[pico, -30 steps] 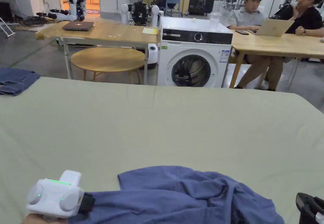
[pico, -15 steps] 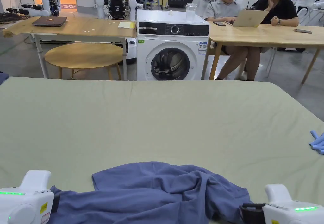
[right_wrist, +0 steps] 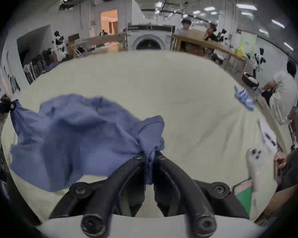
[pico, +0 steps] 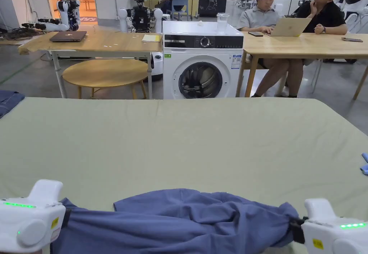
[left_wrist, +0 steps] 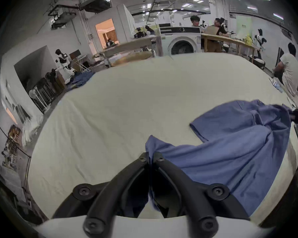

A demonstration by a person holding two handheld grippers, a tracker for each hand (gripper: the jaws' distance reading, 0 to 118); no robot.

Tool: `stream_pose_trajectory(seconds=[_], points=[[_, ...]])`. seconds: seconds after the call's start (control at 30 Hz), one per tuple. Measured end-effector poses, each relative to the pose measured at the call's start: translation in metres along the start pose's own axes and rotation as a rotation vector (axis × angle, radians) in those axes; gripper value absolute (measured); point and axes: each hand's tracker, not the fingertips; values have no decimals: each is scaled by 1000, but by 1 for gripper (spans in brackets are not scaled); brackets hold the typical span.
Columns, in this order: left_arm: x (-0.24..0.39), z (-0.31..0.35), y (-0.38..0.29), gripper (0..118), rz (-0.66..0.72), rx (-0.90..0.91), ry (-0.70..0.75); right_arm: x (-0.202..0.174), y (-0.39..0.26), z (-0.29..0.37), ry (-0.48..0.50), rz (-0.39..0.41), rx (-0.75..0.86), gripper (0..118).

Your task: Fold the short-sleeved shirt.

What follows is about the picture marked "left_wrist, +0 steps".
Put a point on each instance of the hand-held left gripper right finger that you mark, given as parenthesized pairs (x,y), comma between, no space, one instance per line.
(178,182)

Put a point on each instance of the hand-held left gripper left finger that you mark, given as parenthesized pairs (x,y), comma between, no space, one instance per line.
(125,182)

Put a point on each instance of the blue shirt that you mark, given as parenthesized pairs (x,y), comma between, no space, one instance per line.
(226,157)

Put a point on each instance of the white humanoid robot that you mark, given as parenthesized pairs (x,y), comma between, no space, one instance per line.
(259,45)
(63,66)

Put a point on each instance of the bed with beige sheet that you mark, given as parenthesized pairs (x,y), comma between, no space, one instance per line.
(139,95)

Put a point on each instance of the long wooden table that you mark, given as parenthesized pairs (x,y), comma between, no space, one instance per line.
(228,41)

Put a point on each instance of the dark blue cloth pile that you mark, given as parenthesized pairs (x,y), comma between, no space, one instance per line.
(80,79)

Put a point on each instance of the white standing fan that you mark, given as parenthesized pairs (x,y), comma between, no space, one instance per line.
(37,98)

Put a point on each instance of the white washing machine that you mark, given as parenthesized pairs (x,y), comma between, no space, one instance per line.
(181,40)

